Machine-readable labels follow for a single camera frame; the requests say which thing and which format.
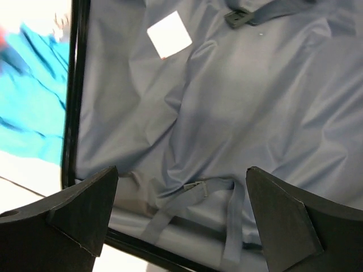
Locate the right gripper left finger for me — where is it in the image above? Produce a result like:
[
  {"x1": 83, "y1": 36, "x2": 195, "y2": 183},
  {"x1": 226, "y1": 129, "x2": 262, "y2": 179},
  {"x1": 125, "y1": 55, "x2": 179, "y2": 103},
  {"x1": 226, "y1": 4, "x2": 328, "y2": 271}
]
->
[{"x1": 1, "y1": 167, "x2": 118, "y2": 271}]

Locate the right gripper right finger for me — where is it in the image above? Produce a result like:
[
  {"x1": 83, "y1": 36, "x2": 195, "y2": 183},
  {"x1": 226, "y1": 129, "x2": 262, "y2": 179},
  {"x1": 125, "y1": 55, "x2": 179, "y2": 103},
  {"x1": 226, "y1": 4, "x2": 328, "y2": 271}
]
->
[{"x1": 246, "y1": 167, "x2": 362, "y2": 271}]

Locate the light blue t-shirt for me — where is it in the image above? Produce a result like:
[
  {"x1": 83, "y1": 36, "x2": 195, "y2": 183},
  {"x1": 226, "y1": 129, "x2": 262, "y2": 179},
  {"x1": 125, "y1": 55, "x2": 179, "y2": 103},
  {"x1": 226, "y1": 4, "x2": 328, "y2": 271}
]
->
[{"x1": 1, "y1": 24, "x2": 69, "y2": 165}]

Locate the open grey lined suitcase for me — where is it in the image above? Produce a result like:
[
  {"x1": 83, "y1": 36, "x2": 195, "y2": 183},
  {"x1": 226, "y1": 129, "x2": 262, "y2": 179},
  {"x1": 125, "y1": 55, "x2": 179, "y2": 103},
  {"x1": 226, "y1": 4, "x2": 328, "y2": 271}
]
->
[{"x1": 62, "y1": 1, "x2": 362, "y2": 271}]

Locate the white label sticker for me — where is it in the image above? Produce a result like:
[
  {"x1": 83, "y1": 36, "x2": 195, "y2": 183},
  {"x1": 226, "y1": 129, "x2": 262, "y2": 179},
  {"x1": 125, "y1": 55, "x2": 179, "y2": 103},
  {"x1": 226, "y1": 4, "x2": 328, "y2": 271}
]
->
[{"x1": 146, "y1": 11, "x2": 192, "y2": 60}]

